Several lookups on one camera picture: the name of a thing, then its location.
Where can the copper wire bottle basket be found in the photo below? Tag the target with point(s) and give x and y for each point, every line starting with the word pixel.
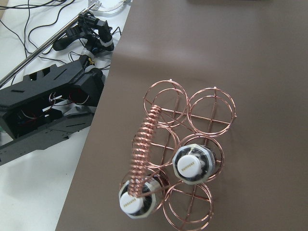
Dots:
pixel 174 119

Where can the tea bottle rear left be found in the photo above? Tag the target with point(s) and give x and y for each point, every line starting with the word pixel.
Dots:
pixel 194 164

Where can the tea bottle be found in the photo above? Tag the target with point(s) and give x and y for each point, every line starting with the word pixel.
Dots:
pixel 141 207
pixel 194 164

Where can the tea bottle front middle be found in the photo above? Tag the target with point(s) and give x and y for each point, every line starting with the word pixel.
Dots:
pixel 141 207

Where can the black electronics box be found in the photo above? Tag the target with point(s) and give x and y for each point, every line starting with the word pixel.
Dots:
pixel 47 106

